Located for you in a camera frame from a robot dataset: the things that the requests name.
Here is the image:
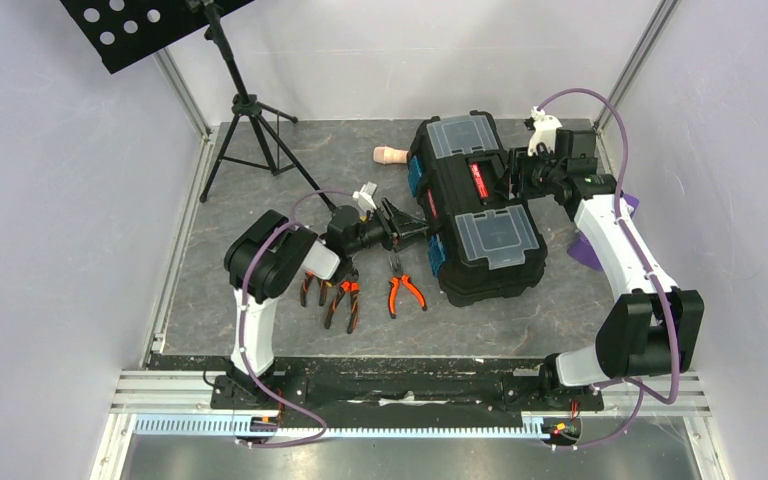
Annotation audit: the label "purple plastic scraper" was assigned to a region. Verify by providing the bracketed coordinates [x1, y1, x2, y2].
[566, 192, 642, 274]

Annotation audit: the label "orange black needle-nose pliers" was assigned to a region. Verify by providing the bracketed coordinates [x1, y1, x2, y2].
[299, 270, 330, 309]

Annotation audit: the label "orange black combination pliers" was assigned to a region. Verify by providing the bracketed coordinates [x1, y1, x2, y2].
[322, 270, 363, 335]

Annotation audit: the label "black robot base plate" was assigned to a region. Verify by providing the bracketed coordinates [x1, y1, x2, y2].
[207, 356, 604, 431]

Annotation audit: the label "orange cutting pliers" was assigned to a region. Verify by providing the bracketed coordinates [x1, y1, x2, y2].
[387, 254, 428, 319]

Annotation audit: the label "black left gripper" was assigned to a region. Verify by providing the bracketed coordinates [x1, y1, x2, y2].
[346, 198, 432, 256]

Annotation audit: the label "black tripod music stand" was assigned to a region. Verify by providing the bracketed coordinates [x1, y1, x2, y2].
[62, 0, 336, 210]

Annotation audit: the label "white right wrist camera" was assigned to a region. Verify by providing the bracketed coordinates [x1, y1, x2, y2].
[526, 106, 562, 156]

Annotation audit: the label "beige wooden handle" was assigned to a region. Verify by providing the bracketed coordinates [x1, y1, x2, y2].
[372, 146, 409, 165]

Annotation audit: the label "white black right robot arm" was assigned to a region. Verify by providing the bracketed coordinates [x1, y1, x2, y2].
[372, 125, 704, 408]

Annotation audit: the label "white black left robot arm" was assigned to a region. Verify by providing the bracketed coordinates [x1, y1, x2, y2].
[223, 198, 428, 408]

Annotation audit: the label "black plastic toolbox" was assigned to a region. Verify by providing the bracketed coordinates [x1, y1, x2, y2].
[407, 110, 548, 307]

